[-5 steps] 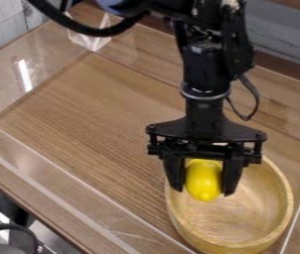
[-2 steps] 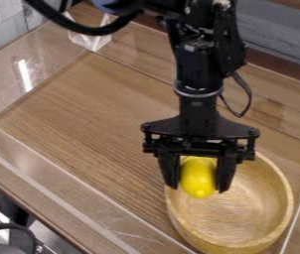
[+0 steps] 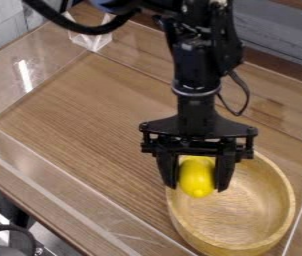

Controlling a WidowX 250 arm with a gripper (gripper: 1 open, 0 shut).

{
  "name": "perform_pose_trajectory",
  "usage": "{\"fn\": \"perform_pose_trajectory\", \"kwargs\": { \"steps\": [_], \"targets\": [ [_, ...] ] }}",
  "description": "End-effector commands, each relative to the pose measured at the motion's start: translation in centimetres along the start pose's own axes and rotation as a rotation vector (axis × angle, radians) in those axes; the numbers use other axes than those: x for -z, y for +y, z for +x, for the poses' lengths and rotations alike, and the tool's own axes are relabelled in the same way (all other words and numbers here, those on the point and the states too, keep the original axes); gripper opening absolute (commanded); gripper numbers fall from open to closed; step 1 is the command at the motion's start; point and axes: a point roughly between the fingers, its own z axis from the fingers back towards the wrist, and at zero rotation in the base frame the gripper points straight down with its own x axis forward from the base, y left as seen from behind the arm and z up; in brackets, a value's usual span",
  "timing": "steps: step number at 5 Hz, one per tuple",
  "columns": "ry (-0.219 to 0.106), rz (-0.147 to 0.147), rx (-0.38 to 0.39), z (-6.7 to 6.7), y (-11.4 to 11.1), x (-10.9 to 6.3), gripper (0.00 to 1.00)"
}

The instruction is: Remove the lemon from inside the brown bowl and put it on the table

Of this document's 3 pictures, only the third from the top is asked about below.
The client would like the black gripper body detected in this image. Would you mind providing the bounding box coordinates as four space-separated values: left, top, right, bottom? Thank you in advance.
139 79 258 160

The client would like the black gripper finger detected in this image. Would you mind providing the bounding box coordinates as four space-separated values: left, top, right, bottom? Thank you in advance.
215 155 236 192
157 153 179 189

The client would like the yellow lemon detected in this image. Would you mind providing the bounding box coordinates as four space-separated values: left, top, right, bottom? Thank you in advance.
179 156 214 198

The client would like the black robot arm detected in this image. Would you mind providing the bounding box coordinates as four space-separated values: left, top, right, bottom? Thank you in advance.
90 0 258 191

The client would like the brown wooden bowl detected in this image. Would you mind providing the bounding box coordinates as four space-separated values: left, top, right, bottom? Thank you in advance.
166 153 297 256

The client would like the clear acrylic tray wall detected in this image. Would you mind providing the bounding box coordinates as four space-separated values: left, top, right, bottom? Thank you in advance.
0 23 302 256

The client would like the clear acrylic corner bracket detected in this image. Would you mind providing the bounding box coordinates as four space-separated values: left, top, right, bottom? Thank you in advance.
63 12 115 52

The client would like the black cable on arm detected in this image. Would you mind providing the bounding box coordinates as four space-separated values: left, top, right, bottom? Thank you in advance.
22 0 145 36

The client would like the black metal bracket with screw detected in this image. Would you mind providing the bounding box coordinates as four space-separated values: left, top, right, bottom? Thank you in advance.
22 235 58 256

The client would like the black cable lower left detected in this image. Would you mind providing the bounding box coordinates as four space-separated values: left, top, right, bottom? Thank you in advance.
0 223 38 256

